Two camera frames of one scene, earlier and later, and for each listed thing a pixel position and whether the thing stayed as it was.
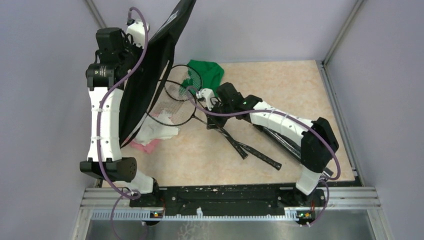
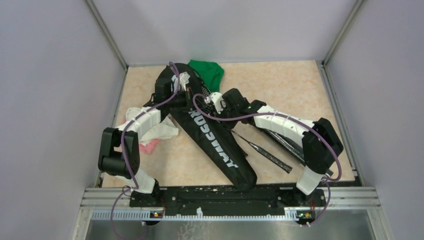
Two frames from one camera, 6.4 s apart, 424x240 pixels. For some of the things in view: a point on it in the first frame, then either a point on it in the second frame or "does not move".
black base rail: (231, 196) does not move
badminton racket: (173, 113) -> (267, 155)
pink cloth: (148, 148) does not move
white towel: (157, 128) does not move
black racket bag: (143, 83) -> (190, 97)
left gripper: (138, 49) -> (188, 96)
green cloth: (203, 75) does not move
